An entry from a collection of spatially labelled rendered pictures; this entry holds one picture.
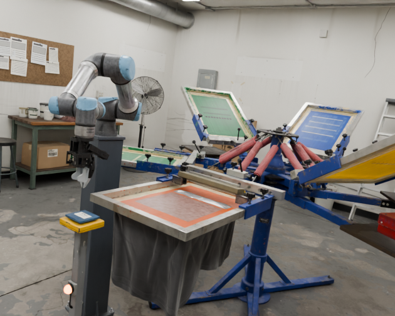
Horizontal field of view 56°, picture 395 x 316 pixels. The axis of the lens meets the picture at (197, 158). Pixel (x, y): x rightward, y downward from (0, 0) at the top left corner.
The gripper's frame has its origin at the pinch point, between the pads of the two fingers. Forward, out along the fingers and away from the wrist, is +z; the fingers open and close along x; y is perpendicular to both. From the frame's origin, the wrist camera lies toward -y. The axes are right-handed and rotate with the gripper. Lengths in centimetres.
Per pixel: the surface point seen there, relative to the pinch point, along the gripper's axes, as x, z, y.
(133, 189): -13.5, 11.8, -42.7
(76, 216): -0.3, 13.3, 2.9
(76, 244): 0.1, 25.6, 1.8
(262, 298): 22, 109, -161
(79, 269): 2.0, 36.8, 0.7
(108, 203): -4.3, 12.5, -17.3
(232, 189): 29, 5, -72
